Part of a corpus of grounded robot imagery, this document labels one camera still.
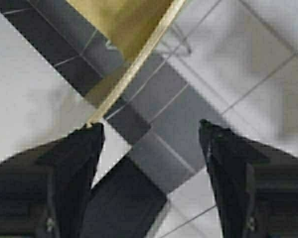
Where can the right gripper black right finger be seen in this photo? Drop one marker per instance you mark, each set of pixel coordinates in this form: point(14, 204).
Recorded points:
point(255, 185)

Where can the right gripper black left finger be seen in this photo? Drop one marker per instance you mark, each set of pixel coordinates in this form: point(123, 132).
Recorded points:
point(44, 191)

